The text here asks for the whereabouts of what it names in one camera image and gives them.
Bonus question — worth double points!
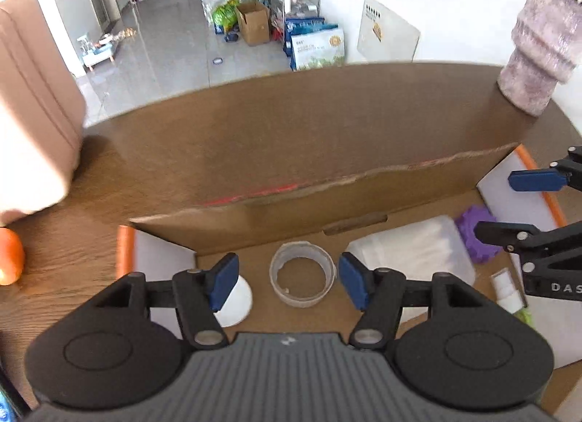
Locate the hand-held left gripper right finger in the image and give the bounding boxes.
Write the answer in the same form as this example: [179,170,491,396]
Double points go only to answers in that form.
[339,252,498,351]

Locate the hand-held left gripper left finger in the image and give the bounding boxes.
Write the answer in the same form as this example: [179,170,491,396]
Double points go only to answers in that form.
[91,253,239,350]

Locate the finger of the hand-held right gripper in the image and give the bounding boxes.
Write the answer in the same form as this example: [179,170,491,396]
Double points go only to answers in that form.
[474,221,582,264]
[508,146,582,193]

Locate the white round lid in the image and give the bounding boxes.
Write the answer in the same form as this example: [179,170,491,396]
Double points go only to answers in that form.
[214,274,253,327]

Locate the purple ribbed ball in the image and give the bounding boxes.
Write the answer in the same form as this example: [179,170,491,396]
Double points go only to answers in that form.
[455,205,503,266]

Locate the small white green tube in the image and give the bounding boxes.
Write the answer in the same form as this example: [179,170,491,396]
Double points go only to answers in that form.
[490,267,535,327]

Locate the clear tape roll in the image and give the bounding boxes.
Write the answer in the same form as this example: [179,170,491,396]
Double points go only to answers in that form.
[269,242,337,308]

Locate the clear plastic bag of swabs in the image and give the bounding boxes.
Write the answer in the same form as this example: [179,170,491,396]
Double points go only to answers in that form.
[343,215,477,327]

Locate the red cardboard box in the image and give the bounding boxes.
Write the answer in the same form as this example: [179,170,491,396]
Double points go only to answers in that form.
[83,60,582,422]

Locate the pink textured vase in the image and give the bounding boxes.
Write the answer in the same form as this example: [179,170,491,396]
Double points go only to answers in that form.
[497,0,582,117]

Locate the white board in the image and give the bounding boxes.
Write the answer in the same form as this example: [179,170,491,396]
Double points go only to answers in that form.
[357,0,421,63]

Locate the orange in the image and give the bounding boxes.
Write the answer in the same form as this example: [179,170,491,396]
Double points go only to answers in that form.
[0,227,25,286]

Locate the blue and white carton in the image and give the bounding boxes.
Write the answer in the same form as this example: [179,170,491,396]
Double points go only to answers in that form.
[284,17,346,72]

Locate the pink hard-shell suitcase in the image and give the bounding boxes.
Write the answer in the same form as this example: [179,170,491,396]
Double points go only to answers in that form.
[0,0,87,227]

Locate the small white toy table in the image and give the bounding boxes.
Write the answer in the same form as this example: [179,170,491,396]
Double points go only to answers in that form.
[77,35,114,72]

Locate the open brown carton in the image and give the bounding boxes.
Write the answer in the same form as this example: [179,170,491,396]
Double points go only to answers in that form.
[235,0,271,46]

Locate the green produce bag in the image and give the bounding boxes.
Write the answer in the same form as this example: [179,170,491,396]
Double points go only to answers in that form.
[211,0,242,27]

